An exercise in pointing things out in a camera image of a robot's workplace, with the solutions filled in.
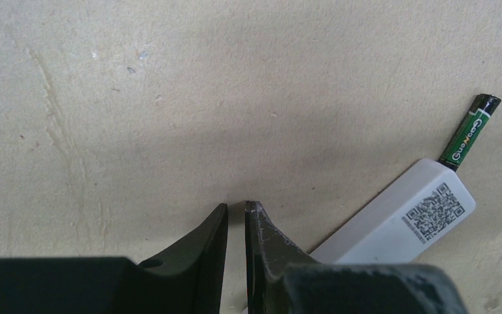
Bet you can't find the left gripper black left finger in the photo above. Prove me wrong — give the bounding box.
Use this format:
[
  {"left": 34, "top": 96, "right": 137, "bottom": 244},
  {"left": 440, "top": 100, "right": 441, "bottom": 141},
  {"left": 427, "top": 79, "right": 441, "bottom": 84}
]
[{"left": 0, "top": 203, "right": 228, "bottom": 313}]

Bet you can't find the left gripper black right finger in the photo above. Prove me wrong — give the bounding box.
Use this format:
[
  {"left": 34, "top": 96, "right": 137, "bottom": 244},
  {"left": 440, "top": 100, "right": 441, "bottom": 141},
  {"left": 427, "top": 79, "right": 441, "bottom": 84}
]
[{"left": 245, "top": 201, "right": 468, "bottom": 313}]

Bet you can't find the white remote control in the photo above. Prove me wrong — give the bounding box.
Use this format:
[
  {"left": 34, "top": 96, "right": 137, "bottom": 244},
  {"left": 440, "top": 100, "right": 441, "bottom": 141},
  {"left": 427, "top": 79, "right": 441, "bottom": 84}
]
[{"left": 310, "top": 159, "right": 476, "bottom": 264}]

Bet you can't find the green black battery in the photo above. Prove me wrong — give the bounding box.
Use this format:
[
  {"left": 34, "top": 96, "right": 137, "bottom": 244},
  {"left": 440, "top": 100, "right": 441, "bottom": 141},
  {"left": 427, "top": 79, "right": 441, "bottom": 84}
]
[{"left": 438, "top": 94, "right": 501, "bottom": 171}]

